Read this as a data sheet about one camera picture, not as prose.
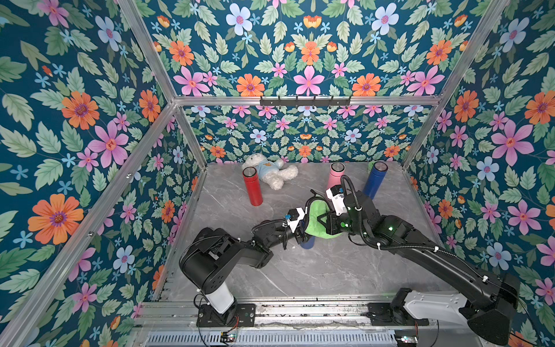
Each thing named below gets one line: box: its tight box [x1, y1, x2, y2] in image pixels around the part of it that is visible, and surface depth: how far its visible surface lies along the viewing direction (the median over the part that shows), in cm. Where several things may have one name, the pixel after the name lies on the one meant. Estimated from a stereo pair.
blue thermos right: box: [362, 161, 389, 201], surface depth 95 cm
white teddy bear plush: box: [241, 152, 299, 191], surface depth 109 cm
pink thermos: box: [326, 161, 347, 190], surface depth 92 cm
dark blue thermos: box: [299, 235, 316, 250], surface depth 92 cm
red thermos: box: [242, 166, 264, 207], surface depth 93 cm
